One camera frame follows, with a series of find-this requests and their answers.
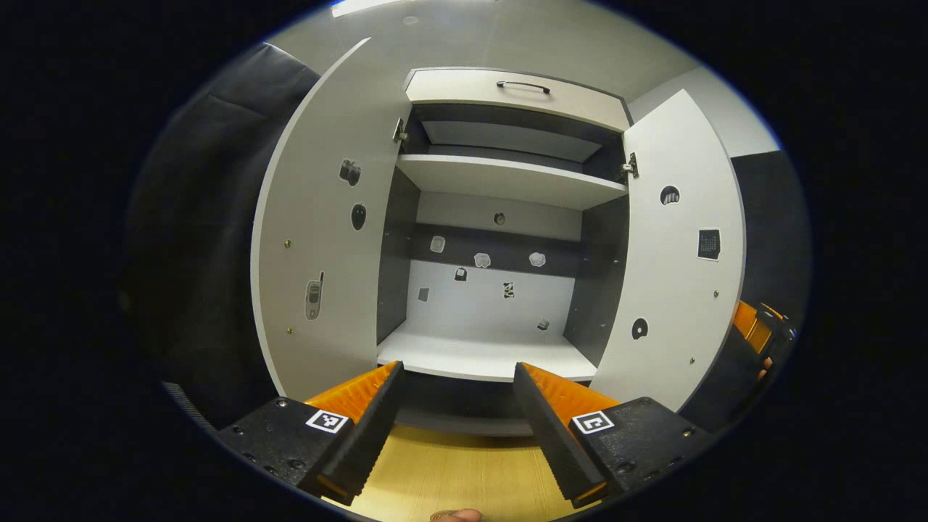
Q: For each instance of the white cabinet door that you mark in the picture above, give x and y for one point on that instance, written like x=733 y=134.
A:
x=674 y=290
x=319 y=217

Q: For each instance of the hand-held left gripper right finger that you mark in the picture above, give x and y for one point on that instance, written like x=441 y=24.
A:
x=554 y=442

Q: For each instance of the white grey cabinet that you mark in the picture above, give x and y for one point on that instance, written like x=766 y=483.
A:
x=500 y=181

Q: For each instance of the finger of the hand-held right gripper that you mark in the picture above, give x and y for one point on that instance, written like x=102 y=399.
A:
x=752 y=326

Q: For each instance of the grey mesh chair back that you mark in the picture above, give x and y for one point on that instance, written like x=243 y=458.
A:
x=190 y=407

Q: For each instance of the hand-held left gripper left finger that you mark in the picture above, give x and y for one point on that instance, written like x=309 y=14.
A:
x=362 y=442

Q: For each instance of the white cabinet drawer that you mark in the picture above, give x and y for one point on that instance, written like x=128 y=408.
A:
x=464 y=87

